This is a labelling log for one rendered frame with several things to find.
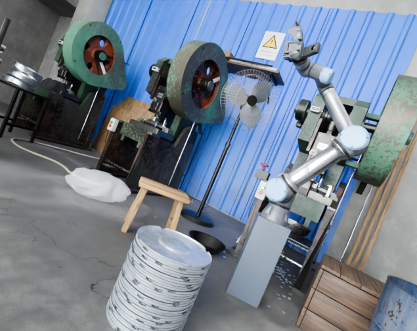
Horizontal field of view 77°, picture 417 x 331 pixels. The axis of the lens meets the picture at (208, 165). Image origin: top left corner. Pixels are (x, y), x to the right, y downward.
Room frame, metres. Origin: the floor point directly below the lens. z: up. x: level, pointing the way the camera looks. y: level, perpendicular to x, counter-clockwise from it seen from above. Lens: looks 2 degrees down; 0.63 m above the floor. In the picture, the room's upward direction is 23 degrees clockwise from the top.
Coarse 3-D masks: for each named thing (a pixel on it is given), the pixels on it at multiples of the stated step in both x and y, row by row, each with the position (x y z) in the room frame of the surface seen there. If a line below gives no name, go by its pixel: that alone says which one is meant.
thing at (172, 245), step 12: (144, 228) 1.00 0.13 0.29; (156, 228) 1.05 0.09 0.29; (156, 240) 0.92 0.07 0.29; (168, 240) 0.95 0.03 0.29; (180, 240) 1.00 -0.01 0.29; (192, 240) 1.08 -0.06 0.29; (156, 252) 0.82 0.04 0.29; (168, 252) 0.87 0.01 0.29; (180, 252) 0.90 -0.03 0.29; (192, 252) 0.95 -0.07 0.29; (204, 252) 1.00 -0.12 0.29; (180, 264) 0.81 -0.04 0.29; (192, 264) 0.85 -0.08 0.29; (204, 264) 0.89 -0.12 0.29
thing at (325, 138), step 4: (320, 132) 2.13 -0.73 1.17; (320, 136) 2.12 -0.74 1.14; (324, 136) 2.11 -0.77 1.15; (328, 136) 2.10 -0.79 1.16; (332, 136) 2.09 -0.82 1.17; (316, 140) 2.13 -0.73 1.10; (320, 140) 2.12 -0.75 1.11; (324, 140) 2.11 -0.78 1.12; (328, 140) 2.09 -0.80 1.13; (316, 144) 2.13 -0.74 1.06; (320, 144) 2.11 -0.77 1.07; (324, 144) 2.10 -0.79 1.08; (328, 144) 2.09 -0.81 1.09; (312, 148) 2.13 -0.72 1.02; (316, 148) 2.12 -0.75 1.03; (320, 148) 2.11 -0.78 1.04; (324, 148) 2.09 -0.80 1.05; (312, 152) 2.11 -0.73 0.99; (316, 152) 2.11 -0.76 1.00; (308, 156) 2.14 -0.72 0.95; (312, 156) 2.10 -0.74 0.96
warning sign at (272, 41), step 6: (264, 36) 3.80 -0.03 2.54; (270, 36) 3.77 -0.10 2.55; (276, 36) 3.72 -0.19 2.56; (282, 36) 3.69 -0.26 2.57; (264, 42) 3.79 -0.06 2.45; (270, 42) 3.75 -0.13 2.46; (276, 42) 3.71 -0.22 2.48; (264, 48) 3.77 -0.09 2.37; (270, 48) 3.73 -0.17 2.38; (276, 48) 3.69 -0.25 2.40; (258, 54) 3.79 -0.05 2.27; (264, 54) 3.76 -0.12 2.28; (270, 54) 3.72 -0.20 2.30; (276, 54) 3.68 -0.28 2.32
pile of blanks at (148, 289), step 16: (128, 256) 0.91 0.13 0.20; (144, 256) 0.85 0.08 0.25; (128, 272) 0.86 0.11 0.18; (144, 272) 0.82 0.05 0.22; (160, 272) 0.82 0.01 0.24; (176, 272) 0.83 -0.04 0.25; (192, 272) 0.84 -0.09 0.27; (128, 288) 0.84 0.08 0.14; (144, 288) 0.81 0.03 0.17; (160, 288) 0.81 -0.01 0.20; (176, 288) 0.82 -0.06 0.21; (192, 288) 0.86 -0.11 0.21; (112, 304) 0.87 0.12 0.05; (128, 304) 0.82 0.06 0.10; (144, 304) 0.82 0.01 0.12; (160, 304) 0.81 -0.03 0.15; (176, 304) 0.84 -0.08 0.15; (192, 304) 0.94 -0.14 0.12; (112, 320) 0.85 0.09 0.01; (128, 320) 0.82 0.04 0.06; (144, 320) 0.81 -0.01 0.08; (160, 320) 0.82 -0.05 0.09; (176, 320) 0.85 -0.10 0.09
